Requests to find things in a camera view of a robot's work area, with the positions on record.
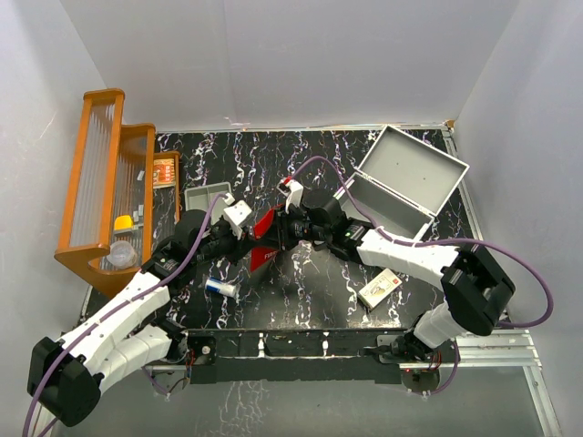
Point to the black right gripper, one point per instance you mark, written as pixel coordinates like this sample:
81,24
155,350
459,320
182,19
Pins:
285,238

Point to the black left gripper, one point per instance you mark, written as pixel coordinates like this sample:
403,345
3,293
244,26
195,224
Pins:
240,247

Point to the red first aid pouch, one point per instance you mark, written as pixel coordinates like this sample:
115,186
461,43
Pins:
267,237

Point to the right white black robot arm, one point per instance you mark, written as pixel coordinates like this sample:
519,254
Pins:
475,286

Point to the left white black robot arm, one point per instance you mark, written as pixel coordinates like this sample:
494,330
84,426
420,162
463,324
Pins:
68,376

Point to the grey plastic medicine case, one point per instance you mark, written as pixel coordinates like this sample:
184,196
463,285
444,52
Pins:
402,183

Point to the white cardboard medicine box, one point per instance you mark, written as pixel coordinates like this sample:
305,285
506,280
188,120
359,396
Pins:
378,289

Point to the white blue bandage roll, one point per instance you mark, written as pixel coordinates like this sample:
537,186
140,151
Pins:
222,288

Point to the grey divided plastic tray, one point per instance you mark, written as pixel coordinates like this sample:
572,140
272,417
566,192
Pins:
200,197

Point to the red patterned box on shelf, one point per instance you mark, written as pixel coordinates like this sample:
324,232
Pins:
164,173

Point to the clear plastic cup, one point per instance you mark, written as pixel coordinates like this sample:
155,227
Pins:
122,255

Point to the yellow cap bottle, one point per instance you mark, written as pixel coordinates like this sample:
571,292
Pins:
123,224

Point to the orange wooden tiered shelf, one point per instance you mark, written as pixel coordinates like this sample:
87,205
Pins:
111,176

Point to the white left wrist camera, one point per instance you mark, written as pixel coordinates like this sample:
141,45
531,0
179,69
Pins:
237,214

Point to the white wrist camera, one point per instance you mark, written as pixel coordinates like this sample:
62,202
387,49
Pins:
237,214
293,191

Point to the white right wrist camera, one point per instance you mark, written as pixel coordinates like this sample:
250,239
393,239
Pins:
293,191

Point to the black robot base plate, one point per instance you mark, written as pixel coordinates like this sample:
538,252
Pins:
308,355

